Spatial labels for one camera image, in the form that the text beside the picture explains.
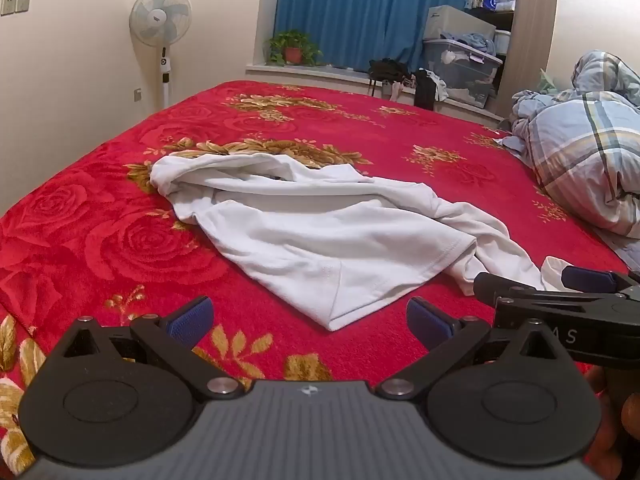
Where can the black bag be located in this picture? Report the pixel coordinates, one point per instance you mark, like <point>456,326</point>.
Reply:
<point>387,67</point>

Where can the plaid duvet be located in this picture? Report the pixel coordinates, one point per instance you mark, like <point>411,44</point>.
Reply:
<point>590,150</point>

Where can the black garment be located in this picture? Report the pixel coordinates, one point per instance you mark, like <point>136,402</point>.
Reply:
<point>425,90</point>

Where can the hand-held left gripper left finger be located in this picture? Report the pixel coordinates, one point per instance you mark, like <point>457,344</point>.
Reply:
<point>192,319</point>

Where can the clear plastic storage box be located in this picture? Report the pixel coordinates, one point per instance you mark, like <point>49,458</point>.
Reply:
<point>465,77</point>

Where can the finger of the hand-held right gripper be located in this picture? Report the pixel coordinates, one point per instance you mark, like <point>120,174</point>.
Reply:
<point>587,278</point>
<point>505,286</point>

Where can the white standing fan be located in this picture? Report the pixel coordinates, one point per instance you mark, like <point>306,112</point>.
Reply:
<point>160,15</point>

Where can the potted green plant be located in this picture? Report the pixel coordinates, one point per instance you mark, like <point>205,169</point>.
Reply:
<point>292,52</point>

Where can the window sill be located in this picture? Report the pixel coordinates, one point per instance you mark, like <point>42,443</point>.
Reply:
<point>310,73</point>

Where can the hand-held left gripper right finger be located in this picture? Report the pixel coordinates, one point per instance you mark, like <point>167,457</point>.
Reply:
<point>425,321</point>

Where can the blue curtain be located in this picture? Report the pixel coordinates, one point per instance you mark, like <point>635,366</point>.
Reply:
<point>360,10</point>

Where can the person's right hand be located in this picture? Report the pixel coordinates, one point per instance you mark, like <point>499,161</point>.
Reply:
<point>612,410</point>

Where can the green cloth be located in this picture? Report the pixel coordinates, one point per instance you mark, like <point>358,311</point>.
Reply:
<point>547,82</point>

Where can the grey cardboard box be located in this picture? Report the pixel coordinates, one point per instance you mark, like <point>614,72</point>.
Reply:
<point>455,22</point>

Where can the wooden shelf unit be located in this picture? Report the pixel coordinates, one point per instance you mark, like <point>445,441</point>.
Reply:
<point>535,20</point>

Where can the blue crumpled clothes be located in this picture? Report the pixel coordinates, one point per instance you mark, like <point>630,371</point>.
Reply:
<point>475,41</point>

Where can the wall switch plate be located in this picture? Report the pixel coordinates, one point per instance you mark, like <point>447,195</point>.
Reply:
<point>23,3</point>
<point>7,5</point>

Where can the white t-shirt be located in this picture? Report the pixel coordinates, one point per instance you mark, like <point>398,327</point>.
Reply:
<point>310,240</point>

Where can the red floral blanket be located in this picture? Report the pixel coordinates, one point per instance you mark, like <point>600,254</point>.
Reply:
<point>100,210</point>

